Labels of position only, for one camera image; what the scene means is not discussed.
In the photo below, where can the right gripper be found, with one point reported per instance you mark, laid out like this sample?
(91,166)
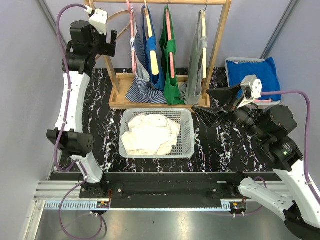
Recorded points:
(208,115)

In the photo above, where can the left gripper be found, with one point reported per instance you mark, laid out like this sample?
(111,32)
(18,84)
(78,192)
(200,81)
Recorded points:
(107,49)

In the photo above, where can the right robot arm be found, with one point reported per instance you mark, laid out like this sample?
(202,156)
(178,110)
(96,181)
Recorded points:
(301,213)

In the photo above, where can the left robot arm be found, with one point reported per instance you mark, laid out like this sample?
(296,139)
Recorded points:
(67,135)

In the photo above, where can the pink hanger with striped top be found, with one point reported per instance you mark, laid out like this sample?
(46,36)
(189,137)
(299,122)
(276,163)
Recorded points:
(133,36)

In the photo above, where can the grey tank top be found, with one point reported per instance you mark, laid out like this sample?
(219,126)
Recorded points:
(191,90)

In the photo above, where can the wooden hanger with blue top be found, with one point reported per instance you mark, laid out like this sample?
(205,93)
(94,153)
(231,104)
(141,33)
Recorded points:
(153,54)

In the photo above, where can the pink hanger in side basket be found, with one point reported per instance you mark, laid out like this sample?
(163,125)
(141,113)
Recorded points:
(264,101)

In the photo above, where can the green tank top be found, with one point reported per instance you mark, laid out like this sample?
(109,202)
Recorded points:
(171,87)

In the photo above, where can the blue white striped tank top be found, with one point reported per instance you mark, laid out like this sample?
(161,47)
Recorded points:
(141,90)

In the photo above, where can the pink hanger with green top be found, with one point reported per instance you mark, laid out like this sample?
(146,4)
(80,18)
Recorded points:
(169,36)

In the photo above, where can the cream hanger with grey top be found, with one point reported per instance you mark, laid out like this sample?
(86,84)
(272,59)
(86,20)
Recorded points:
(204,36)

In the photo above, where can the wooden clothes rack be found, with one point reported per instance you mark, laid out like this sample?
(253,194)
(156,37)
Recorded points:
(121,82)

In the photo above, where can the grey side basket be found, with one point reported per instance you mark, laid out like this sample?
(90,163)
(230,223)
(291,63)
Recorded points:
(250,60)

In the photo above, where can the white perforated plastic basket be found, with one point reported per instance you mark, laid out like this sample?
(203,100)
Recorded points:
(185,147)

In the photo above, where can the blue folded cloth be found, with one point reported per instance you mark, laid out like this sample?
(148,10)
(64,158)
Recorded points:
(262,75)

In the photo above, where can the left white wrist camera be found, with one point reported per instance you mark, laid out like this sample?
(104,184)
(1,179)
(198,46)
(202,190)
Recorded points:
(98,19)

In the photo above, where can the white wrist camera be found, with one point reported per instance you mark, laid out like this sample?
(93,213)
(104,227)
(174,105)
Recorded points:
(98,19)
(251,88)

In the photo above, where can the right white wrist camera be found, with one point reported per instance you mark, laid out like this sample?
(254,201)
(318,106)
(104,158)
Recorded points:
(251,88)

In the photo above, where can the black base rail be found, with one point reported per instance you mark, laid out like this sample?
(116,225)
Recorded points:
(166,191)

